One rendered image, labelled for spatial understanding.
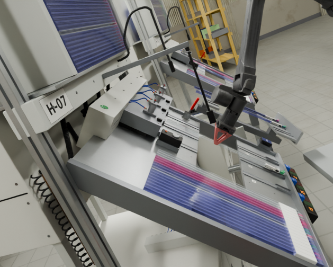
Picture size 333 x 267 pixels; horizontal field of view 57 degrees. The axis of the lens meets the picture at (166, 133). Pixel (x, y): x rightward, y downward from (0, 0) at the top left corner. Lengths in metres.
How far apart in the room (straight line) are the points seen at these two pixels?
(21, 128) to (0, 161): 0.16
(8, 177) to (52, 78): 0.27
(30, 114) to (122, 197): 0.29
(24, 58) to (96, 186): 0.36
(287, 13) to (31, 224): 9.80
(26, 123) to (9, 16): 0.27
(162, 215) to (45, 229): 0.33
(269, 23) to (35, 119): 9.58
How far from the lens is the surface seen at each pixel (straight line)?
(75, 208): 0.78
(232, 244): 0.82
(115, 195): 0.77
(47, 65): 0.83
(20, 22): 0.84
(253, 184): 1.11
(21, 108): 0.72
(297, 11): 10.40
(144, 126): 1.02
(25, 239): 0.97
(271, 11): 10.10
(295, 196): 1.17
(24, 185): 0.86
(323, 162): 1.59
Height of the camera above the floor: 1.42
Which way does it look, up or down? 18 degrees down
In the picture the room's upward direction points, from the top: 22 degrees counter-clockwise
